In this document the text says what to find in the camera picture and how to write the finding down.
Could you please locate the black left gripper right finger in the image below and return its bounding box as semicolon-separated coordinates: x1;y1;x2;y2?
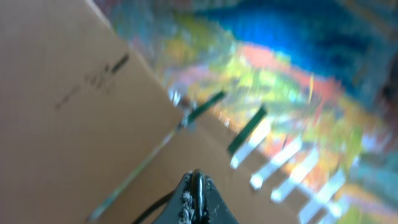
201;175;239;224

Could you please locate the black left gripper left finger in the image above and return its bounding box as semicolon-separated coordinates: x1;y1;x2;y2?
152;172;195;224

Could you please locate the black separated usb cable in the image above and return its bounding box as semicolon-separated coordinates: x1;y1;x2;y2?
132;169;206;224

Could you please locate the brown cardboard board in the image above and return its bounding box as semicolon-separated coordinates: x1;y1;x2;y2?
1;1;297;223

